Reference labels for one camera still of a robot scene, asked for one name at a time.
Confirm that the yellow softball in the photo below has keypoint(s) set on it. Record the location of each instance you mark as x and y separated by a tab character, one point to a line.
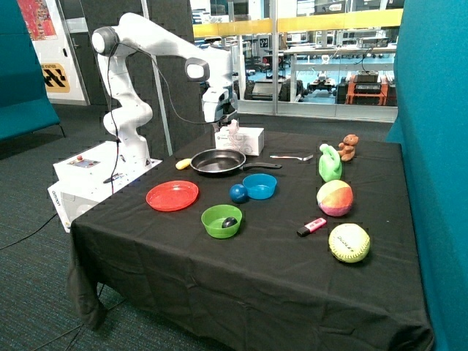
349	243

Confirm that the teal sofa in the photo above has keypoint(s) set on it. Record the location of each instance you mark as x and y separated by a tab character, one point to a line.
25	106

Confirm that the multicoloured soft ball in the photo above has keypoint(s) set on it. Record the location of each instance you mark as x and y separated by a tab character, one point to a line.
335	198

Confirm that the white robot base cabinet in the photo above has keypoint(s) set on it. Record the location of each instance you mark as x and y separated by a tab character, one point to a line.
90	177

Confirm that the white patterned tissue box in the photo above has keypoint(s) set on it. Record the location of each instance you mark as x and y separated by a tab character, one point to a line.
247	140

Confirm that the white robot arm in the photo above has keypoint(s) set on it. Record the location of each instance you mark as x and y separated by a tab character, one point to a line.
134	33

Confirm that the small dark ball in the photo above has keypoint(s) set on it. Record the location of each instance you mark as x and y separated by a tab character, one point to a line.
229	222

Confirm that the black frying pan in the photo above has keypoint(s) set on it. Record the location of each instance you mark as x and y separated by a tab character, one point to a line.
222	162

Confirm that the red plastic plate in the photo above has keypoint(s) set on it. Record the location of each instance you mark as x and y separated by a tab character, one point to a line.
172	195

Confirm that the green plastic bowl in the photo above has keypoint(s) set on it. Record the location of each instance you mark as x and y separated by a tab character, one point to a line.
213	217

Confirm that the pink highlighter pen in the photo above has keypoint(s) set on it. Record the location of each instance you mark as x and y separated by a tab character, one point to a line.
311	227

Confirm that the brown teddy bear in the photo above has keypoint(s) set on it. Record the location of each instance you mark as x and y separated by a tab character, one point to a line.
347	147

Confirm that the yellow lemon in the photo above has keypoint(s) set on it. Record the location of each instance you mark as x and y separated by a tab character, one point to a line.
183	164

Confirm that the black tablecloth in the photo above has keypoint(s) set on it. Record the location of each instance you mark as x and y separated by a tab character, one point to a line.
265	288

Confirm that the blue plastic bowl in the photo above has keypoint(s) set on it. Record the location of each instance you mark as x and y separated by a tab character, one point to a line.
260	186

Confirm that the blue ball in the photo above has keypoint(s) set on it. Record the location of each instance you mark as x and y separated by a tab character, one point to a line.
238	193

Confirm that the white paper tissue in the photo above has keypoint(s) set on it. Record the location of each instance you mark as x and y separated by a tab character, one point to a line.
232	128

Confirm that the teal partition panel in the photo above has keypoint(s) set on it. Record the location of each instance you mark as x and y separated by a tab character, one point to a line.
431	126

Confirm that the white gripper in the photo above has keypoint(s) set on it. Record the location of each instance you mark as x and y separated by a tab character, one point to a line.
220	105

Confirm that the silver fork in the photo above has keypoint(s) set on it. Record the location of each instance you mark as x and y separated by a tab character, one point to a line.
300	159

